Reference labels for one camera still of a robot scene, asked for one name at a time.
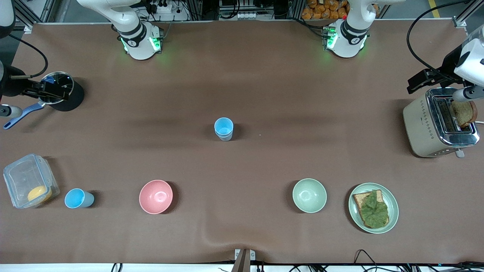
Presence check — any clear plastic container blue seal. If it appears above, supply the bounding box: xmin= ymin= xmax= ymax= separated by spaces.
xmin=3 ymin=153 xmax=60 ymax=209

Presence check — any green lettuce leaf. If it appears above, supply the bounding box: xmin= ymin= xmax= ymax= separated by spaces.
xmin=358 ymin=190 xmax=389 ymax=227

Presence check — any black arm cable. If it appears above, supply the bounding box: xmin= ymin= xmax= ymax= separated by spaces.
xmin=8 ymin=33 xmax=49 ymax=79
xmin=406 ymin=0 xmax=466 ymax=82

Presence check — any pink bowl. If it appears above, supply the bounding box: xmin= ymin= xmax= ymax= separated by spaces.
xmin=139 ymin=180 xmax=174 ymax=215

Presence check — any brown bread slice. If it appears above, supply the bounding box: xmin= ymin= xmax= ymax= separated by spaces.
xmin=449 ymin=100 xmax=478 ymax=128

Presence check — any pale green plate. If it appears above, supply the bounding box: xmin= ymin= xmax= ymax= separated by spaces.
xmin=348 ymin=183 xmax=399 ymax=234

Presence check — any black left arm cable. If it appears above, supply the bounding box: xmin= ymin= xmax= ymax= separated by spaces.
xmin=406 ymin=0 xmax=466 ymax=82

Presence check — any bag of orange buns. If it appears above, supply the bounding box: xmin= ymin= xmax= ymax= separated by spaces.
xmin=301 ymin=0 xmax=350 ymax=20

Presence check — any pale green bowl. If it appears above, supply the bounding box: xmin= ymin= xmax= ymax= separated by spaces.
xmin=292 ymin=178 xmax=327 ymax=213

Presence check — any dark pot with blue handle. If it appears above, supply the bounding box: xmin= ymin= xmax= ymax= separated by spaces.
xmin=3 ymin=71 xmax=85 ymax=130

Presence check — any aluminium frame profile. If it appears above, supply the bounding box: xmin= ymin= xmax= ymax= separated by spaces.
xmin=13 ymin=0 xmax=51 ymax=32
xmin=452 ymin=0 xmax=484 ymax=29

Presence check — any brown table mat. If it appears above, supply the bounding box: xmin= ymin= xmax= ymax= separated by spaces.
xmin=0 ymin=21 xmax=484 ymax=265

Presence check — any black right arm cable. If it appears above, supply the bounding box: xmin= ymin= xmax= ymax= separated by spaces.
xmin=8 ymin=33 xmax=49 ymax=79

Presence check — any glass lid with blue knob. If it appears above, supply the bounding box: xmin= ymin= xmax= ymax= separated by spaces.
xmin=39 ymin=72 xmax=74 ymax=104

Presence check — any yellow food piece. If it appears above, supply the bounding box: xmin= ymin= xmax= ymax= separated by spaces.
xmin=27 ymin=185 xmax=53 ymax=203

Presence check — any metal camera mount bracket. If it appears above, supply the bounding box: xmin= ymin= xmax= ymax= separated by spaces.
xmin=231 ymin=249 xmax=256 ymax=272

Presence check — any toasted bread slice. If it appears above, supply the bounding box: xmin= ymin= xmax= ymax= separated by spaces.
xmin=352 ymin=190 xmax=390 ymax=229

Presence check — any beige chrome toaster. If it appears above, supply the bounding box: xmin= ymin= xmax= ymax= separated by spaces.
xmin=402 ymin=87 xmax=481 ymax=158

